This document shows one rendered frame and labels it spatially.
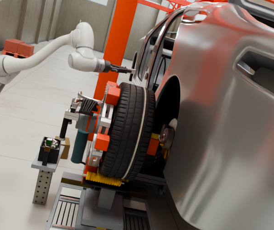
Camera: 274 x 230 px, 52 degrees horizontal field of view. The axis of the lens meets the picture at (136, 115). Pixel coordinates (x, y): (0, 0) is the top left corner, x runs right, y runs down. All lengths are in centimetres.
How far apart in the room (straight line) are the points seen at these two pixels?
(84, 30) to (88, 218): 125
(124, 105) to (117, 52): 77
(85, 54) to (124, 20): 78
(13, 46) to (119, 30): 736
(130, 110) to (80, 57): 42
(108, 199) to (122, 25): 136
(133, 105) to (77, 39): 51
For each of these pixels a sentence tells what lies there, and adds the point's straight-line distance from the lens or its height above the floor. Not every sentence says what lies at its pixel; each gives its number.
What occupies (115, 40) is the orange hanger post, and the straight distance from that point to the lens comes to 235.
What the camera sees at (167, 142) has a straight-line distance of 203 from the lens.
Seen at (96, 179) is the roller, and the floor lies 51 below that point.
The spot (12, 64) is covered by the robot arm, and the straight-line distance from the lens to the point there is 182.
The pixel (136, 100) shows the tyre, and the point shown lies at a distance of 173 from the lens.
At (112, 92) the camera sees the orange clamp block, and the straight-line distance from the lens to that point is 168.
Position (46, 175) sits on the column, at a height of 28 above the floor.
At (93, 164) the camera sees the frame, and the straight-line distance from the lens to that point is 193.
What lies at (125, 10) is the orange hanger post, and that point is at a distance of 236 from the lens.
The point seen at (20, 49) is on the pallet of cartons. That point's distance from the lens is 950.
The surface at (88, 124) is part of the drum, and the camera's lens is 189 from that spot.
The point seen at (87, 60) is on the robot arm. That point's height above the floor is 128.
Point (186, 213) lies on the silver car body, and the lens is 136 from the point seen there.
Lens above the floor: 145
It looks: 14 degrees down
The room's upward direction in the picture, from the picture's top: 16 degrees clockwise
